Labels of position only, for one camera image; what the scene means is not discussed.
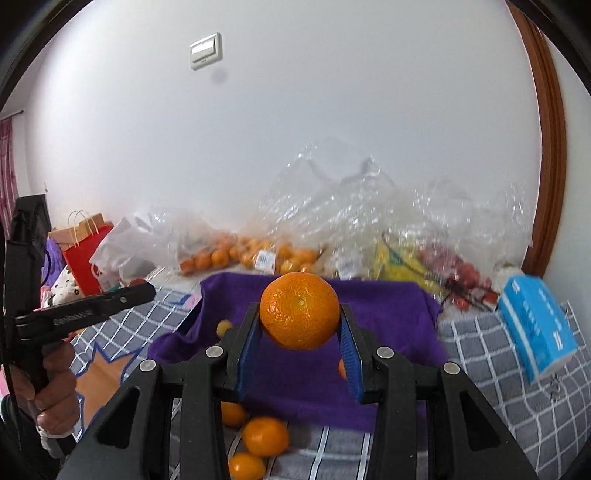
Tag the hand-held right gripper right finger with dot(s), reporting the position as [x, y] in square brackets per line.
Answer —
[353, 369]

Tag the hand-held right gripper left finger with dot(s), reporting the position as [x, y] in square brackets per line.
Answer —
[247, 364]

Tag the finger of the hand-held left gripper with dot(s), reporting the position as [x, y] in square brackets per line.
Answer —
[129, 295]

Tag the small orange mandarin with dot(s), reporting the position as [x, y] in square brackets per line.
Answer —
[247, 466]
[265, 436]
[233, 413]
[342, 369]

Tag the yellow-green plum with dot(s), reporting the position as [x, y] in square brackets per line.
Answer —
[224, 328]

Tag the purple towel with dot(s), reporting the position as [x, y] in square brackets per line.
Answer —
[300, 392]

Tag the large orange mandarin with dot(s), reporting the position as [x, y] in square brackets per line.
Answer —
[300, 309]

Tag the bunch of red fruits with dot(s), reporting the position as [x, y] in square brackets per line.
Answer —
[466, 277]

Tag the person's left hand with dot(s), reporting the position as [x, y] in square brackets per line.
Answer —
[57, 392]

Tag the white spotted cloth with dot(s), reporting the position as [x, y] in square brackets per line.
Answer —
[62, 286]

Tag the white plastic bag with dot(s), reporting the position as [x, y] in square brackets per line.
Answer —
[124, 254]

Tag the red paper bag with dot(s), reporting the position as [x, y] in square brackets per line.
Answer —
[85, 265]

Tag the clear plastic bag of oranges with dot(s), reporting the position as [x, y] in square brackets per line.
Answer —
[184, 240]
[272, 256]

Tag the yellow packet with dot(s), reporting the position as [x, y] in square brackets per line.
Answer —
[397, 263]

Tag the red patterned curtain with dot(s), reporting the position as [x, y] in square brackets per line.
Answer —
[5, 161]

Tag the grey checked blanket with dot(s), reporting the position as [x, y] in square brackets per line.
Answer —
[485, 392]

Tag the large crumpled clear plastic bag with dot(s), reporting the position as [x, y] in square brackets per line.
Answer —
[392, 207]

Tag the blue tissue pack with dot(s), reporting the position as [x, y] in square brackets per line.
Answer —
[538, 323]

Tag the white light switch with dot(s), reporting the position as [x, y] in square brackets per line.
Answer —
[206, 50]

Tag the brown wooden door frame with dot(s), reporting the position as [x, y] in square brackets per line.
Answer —
[547, 161]

